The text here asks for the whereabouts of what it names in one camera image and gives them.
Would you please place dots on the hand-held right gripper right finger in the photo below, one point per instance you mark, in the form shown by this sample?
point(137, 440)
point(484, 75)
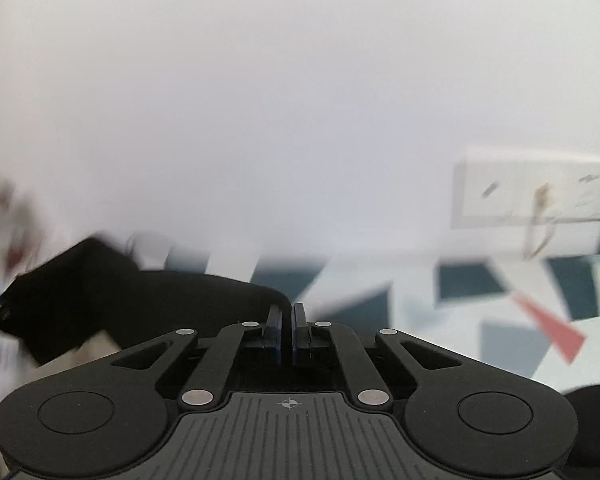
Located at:
point(296, 336)

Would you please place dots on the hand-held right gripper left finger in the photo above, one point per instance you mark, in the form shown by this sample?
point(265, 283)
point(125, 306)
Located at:
point(278, 336)

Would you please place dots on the black garment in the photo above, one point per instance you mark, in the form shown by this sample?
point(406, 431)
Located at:
point(130, 300)

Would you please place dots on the white wall socket plate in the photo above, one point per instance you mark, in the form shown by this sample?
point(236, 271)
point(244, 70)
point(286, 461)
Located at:
point(515, 190)

